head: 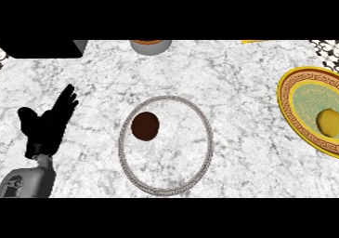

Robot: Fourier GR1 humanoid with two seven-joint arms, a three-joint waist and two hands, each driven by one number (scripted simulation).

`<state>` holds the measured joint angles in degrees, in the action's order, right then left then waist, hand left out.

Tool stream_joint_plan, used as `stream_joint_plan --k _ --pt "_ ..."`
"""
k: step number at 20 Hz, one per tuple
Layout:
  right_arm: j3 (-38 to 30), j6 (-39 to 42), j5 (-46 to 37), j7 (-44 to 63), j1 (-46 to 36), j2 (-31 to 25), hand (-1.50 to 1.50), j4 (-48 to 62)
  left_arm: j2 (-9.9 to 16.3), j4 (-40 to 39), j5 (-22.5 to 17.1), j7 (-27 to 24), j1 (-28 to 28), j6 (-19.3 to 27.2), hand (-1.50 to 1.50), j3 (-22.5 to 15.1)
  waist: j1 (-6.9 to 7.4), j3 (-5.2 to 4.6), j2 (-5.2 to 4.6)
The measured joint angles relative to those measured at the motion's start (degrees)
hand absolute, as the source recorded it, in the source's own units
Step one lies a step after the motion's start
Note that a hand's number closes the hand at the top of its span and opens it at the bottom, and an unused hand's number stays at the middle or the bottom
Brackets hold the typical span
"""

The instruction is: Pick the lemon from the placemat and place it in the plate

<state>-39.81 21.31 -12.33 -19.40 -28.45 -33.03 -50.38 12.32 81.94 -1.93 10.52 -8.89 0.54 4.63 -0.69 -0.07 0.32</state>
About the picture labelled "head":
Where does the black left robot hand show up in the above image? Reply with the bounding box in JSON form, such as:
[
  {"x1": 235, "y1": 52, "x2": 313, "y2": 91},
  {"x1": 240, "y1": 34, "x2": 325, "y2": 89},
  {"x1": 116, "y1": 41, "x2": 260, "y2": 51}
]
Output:
[{"x1": 16, "y1": 83, "x2": 79, "y2": 160}]

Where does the white marble plate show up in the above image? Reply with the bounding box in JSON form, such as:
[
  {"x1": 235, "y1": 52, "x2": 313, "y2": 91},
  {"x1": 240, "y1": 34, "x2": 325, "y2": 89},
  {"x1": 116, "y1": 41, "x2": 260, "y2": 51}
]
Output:
[{"x1": 116, "y1": 95, "x2": 215, "y2": 197}]

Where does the yellow patterned placemat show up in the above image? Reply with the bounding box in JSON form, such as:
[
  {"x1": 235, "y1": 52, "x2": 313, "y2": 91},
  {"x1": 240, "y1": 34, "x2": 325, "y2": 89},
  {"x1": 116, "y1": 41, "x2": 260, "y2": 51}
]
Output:
[{"x1": 275, "y1": 66, "x2": 339, "y2": 161}]

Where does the yellow lemon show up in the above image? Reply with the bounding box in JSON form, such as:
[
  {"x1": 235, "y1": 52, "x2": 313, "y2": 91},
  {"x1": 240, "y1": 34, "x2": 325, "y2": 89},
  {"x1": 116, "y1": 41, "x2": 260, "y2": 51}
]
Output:
[{"x1": 315, "y1": 108, "x2": 339, "y2": 139}]

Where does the dark brown oval object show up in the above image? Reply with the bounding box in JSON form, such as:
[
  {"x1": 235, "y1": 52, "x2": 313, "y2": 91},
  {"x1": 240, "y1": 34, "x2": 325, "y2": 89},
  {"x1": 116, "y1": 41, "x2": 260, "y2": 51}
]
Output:
[{"x1": 129, "y1": 112, "x2": 160, "y2": 142}]

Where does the black appliance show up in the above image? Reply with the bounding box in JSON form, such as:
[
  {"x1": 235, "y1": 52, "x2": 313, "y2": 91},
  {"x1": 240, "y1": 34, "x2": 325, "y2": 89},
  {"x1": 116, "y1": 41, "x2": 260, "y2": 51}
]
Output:
[{"x1": 0, "y1": 40, "x2": 89, "y2": 60}]

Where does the grey cylindrical pot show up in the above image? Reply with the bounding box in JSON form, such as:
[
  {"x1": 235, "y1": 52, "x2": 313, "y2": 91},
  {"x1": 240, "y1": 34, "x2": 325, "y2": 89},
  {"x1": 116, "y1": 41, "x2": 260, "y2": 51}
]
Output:
[{"x1": 129, "y1": 40, "x2": 172, "y2": 57}]

